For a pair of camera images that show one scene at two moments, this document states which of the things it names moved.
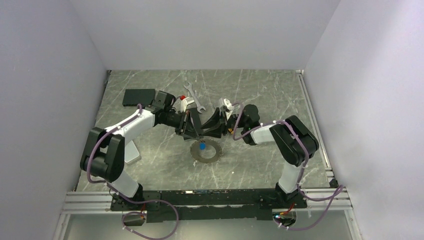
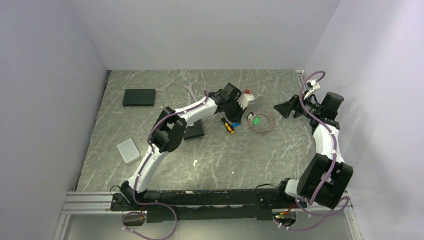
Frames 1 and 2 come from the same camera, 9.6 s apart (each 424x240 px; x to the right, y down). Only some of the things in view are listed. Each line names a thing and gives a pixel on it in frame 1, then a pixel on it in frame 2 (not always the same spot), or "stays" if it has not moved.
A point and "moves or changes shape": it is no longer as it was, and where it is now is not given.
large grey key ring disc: [196, 153] moves or changes shape
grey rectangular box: [132, 154] stays
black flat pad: [132, 97] stays
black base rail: [202, 206] stays
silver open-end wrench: [199, 107] stays
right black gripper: [218, 125] to [286, 108]
